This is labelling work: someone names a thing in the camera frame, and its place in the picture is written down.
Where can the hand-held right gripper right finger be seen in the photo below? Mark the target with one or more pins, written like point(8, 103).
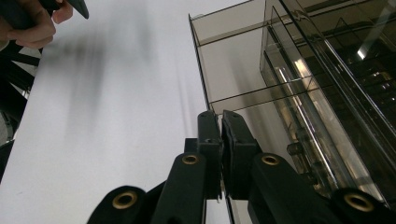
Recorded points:
point(238, 155)

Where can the smoky transparent drawer organizer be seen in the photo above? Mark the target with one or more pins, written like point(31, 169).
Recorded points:
point(358, 77)

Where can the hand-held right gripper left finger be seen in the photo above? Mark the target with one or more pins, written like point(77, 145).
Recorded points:
point(211, 149)

